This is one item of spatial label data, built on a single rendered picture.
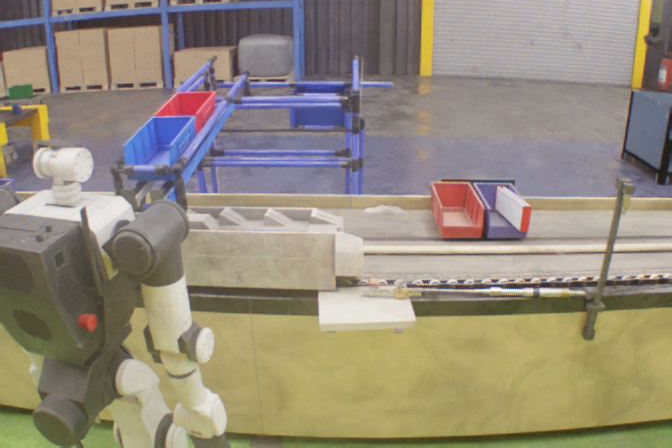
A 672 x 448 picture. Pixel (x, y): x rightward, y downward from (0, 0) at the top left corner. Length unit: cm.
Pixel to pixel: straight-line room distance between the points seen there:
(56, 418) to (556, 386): 177
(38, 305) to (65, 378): 24
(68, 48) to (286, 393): 1062
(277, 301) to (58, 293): 100
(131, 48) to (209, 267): 976
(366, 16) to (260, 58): 268
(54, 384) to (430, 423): 149
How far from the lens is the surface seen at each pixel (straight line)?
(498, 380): 212
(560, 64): 1288
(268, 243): 176
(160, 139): 198
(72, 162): 107
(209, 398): 128
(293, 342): 193
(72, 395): 120
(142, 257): 95
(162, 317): 107
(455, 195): 256
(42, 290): 100
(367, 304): 174
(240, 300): 186
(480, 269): 210
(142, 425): 148
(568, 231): 255
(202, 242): 181
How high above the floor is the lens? 175
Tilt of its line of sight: 21 degrees down
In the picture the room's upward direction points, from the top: straight up
